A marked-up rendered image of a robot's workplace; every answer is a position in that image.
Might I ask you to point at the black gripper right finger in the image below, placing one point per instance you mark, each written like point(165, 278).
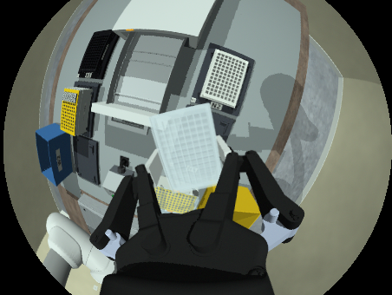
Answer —
point(281, 216)

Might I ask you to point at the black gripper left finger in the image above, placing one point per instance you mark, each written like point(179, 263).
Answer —
point(115, 227)

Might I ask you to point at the blue bin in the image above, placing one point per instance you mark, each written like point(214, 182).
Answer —
point(53, 147)

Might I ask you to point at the grey bench mat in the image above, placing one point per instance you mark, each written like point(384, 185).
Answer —
point(268, 31)

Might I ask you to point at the black assay plate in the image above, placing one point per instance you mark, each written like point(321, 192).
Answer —
point(92, 60)

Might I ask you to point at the yellow open-top bin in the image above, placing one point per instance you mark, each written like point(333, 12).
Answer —
point(244, 203)

